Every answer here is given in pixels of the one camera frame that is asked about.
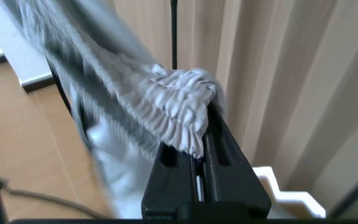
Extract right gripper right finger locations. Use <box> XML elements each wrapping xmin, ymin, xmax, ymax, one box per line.
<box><xmin>201</xmin><ymin>102</ymin><xmax>272</xmax><ymax>218</ymax></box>

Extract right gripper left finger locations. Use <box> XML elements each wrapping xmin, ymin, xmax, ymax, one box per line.
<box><xmin>141</xmin><ymin>141</ymin><xmax>200</xmax><ymax>218</ymax></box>

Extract pale grey shorts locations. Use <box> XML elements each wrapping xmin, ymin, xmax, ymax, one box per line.
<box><xmin>0</xmin><ymin>0</ymin><xmax>227</xmax><ymax>219</ymax></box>

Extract black clothes rack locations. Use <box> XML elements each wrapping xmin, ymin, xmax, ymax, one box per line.
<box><xmin>170</xmin><ymin>0</ymin><xmax>179</xmax><ymax>70</ymax></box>

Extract black cable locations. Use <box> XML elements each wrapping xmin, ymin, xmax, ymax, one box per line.
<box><xmin>0</xmin><ymin>157</ymin><xmax>108</xmax><ymax>220</ymax></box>

